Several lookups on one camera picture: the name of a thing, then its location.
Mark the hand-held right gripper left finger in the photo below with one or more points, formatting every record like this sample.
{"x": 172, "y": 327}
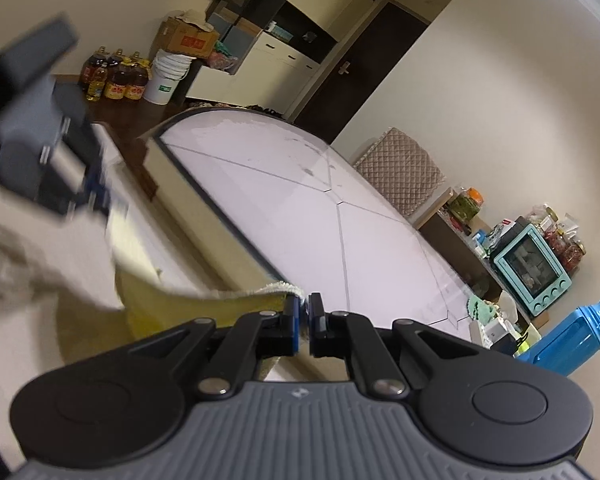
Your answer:
{"x": 293, "y": 322}

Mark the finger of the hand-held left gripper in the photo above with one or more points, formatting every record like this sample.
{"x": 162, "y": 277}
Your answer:
{"x": 114, "y": 205}
{"x": 94, "y": 175}

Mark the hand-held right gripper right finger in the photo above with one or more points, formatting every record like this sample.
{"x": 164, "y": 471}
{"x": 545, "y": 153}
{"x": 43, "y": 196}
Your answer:
{"x": 316, "y": 322}

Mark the yellow towel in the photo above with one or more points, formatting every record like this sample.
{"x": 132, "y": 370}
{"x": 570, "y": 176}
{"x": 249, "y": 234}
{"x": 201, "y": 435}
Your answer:
{"x": 190, "y": 310}

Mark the cooking oil bottle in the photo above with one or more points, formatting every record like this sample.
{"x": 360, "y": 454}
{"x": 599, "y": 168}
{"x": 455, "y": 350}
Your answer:
{"x": 116, "y": 85}
{"x": 136, "y": 85}
{"x": 96, "y": 87}
{"x": 115, "y": 57}
{"x": 92, "y": 66}

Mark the white plastic bucket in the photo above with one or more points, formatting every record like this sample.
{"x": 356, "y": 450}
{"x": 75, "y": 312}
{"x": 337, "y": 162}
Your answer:
{"x": 166, "y": 77}

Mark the round glass-top table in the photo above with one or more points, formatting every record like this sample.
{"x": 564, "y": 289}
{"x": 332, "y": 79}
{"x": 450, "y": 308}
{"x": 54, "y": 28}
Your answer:
{"x": 300, "y": 195}

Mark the wooden side table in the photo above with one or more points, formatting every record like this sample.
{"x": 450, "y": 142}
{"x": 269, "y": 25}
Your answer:
{"x": 452, "y": 242}

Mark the cardboard box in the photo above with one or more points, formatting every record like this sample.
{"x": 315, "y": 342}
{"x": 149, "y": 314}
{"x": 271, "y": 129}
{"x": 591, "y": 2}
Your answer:
{"x": 185, "y": 35}

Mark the green cloth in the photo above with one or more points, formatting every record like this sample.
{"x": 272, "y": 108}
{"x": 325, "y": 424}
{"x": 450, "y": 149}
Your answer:
{"x": 482, "y": 310}

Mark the beige quilted cover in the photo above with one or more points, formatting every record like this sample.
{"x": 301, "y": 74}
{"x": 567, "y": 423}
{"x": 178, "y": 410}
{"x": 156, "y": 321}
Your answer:
{"x": 400, "y": 170}

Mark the floral bag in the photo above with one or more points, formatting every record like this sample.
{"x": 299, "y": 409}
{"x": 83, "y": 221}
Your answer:
{"x": 225, "y": 57}

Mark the orange-lid glass jar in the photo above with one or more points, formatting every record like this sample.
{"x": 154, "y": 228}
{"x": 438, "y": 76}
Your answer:
{"x": 465, "y": 205}

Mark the white cup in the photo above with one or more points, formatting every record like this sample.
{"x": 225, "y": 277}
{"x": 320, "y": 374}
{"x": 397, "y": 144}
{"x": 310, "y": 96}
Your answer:
{"x": 508, "y": 306}

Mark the white drawer cabinet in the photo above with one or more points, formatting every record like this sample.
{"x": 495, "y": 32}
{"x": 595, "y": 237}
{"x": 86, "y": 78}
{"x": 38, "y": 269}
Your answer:
{"x": 275, "y": 67}

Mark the teal toaster oven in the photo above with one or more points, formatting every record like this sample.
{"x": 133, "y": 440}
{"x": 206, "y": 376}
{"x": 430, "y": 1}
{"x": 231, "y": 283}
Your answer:
{"x": 530, "y": 270}

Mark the blue thermos jug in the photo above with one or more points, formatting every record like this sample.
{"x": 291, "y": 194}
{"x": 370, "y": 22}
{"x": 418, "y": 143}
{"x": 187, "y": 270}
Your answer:
{"x": 565, "y": 340}

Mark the dark door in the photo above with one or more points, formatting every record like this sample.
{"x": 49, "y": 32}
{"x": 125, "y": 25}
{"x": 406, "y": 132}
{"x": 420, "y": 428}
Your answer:
{"x": 360, "y": 70}

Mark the red-filled glass jar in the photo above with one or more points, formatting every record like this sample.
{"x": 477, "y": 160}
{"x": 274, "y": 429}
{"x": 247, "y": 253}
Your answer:
{"x": 567, "y": 252}

